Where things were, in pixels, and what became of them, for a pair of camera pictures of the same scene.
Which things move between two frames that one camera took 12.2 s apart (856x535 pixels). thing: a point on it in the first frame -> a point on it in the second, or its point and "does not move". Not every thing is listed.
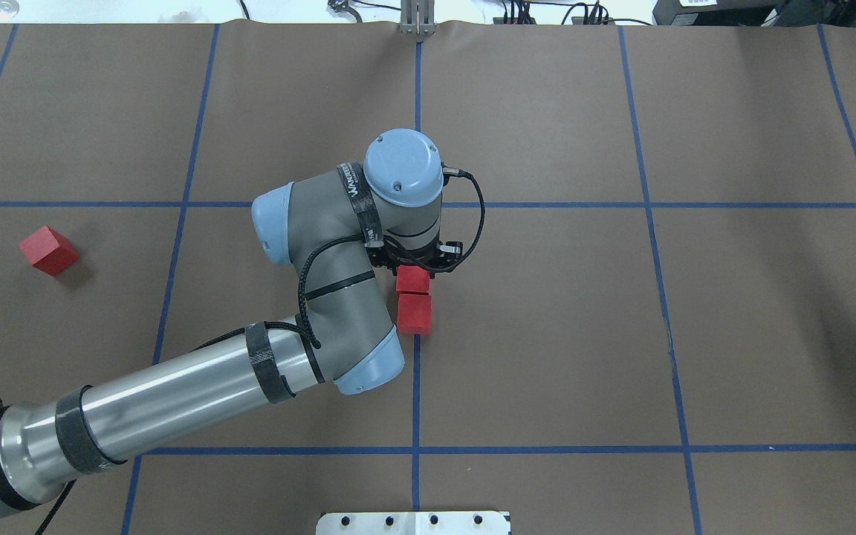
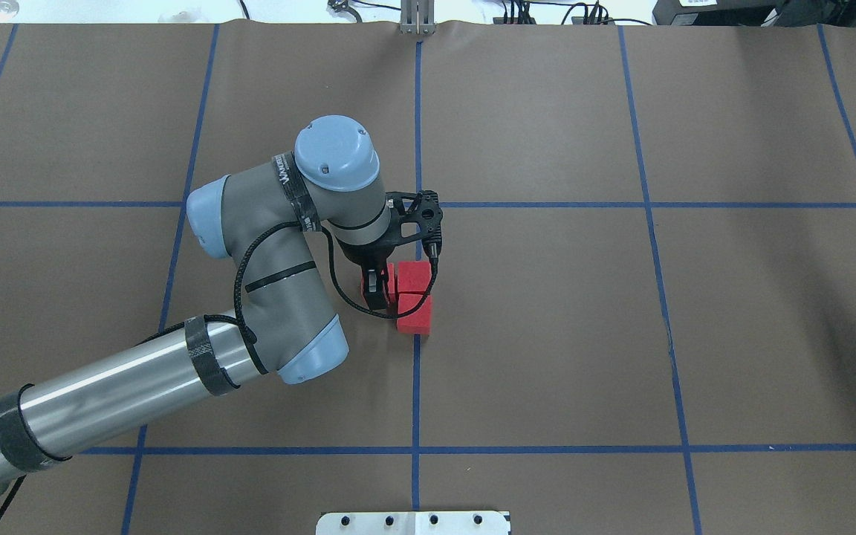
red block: x=414 y=313 does not move
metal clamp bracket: x=417 y=17 does not move
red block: x=412 y=278 does not move
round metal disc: x=3 y=10 does not move
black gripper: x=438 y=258 -> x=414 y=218
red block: x=48 y=251 -> x=391 y=283
